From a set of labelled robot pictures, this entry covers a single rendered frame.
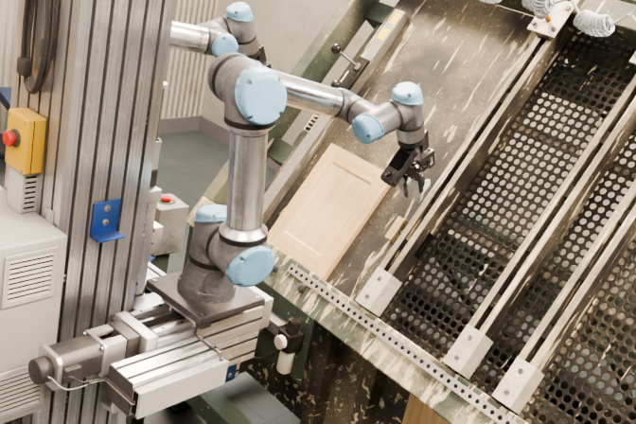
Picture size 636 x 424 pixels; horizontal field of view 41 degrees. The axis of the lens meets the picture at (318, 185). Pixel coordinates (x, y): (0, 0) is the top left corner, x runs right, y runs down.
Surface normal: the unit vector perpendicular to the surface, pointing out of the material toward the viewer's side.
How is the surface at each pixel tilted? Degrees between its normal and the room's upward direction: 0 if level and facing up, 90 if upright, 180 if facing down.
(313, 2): 90
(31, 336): 90
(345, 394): 90
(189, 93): 90
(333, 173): 56
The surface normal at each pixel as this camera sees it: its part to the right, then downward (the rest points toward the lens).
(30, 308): 0.72, 0.37
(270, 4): -0.66, 0.13
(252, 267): 0.53, 0.51
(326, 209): -0.51, -0.44
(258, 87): 0.55, 0.28
